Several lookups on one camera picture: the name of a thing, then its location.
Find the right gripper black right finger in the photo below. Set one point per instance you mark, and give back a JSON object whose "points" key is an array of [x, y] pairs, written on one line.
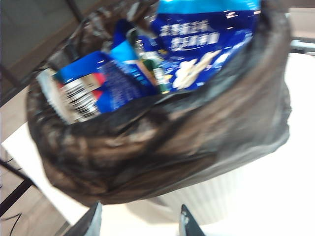
{"points": [[189, 223]]}

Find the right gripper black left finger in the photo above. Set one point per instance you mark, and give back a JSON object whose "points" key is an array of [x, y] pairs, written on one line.
{"points": [[91, 223]]}

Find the black garbage bag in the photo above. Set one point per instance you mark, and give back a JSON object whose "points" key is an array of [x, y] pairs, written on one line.
{"points": [[172, 147]]}

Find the white ribbed plastic trash can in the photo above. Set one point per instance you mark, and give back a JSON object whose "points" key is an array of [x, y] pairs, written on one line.
{"points": [[209, 196]]}

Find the blue snack bag white print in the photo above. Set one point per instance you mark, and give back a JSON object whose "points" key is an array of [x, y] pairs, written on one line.
{"points": [[197, 49]]}

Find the black metal frame bar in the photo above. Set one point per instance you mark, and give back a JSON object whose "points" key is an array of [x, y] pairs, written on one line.
{"points": [[14, 172]]}

